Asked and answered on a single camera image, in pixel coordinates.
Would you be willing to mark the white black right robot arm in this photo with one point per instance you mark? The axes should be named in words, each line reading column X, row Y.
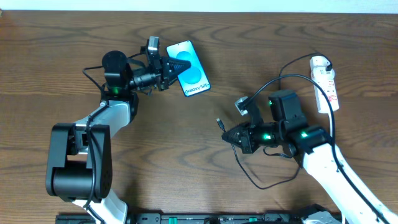
column 312, row 149

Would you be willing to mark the blue Galaxy smartphone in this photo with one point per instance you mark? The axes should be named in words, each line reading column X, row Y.
column 194, row 80

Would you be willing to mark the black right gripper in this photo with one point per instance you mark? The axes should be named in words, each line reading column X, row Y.
column 246, row 137

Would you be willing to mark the white USB charger adapter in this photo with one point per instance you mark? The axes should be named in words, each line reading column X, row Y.
column 321, row 69

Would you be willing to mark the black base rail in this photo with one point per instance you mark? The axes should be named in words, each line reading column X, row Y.
column 156, row 218

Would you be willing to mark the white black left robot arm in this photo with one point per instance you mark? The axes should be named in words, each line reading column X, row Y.
column 79, row 164

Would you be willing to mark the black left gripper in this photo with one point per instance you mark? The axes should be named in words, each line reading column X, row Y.
column 160, row 74

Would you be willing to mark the white power strip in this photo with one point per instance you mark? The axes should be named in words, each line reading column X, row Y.
column 325, row 95

